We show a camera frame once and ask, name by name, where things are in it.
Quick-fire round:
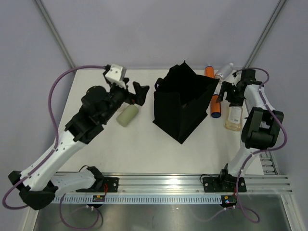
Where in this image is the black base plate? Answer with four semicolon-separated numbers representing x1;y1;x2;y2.
76;177;119;193
202;176;247;193

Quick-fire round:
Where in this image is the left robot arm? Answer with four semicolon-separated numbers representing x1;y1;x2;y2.
8;82;150;210

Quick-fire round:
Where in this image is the orange tube blue cap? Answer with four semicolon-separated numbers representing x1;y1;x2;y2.
210;94;221;118

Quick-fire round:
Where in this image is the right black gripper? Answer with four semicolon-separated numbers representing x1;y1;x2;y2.
216;81;244;107

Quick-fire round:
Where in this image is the cream bottle with label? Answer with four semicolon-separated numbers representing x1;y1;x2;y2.
116;103;128;113

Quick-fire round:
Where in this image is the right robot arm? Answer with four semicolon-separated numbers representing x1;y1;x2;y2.
216;67;285;192

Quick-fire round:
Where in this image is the green bottle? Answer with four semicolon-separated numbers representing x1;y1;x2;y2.
116;104;139;127

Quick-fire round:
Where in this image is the orange bottle at back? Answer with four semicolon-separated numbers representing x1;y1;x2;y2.
205;66;215;78

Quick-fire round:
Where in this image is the aluminium rail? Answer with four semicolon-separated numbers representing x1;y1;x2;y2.
31;171;293;195

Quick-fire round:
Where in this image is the left aluminium frame post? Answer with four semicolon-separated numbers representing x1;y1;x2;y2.
33;0;77;68

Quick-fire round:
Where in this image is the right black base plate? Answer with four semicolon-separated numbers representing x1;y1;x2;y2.
202;176;247;193

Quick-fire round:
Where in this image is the black canvas bag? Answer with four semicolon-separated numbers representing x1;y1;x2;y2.
153;62;218;144

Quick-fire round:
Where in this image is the aluminium frame post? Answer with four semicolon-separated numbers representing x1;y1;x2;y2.
33;0;77;68
244;0;288;68

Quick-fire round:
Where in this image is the clear silver bottle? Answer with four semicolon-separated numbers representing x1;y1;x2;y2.
214;63;234;81

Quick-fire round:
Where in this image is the right aluminium frame post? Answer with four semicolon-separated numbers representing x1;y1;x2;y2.
244;0;288;68

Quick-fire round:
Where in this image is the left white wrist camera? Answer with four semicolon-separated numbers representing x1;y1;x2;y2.
103;64;127;89

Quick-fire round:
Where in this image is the white slotted cable duct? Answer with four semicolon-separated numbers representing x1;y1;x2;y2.
52;194;222;205

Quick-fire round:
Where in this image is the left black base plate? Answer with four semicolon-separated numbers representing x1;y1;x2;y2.
76;177;119;193

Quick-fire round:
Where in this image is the amber liquid soap bottle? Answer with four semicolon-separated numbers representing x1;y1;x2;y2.
224;103;243;131

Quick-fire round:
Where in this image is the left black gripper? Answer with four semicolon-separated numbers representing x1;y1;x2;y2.
101;78;149;124

